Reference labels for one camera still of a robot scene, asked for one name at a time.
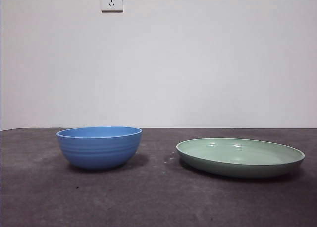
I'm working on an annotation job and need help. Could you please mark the blue ribbed bowl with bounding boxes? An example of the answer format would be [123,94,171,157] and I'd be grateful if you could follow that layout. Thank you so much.
[56,126,143,170]

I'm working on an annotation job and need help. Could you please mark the green round plate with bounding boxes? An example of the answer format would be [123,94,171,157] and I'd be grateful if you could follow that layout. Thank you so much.
[176,137,306,180]

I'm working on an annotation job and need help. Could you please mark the white wall socket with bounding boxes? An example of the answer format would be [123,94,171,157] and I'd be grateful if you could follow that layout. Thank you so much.
[101,0,124,14]

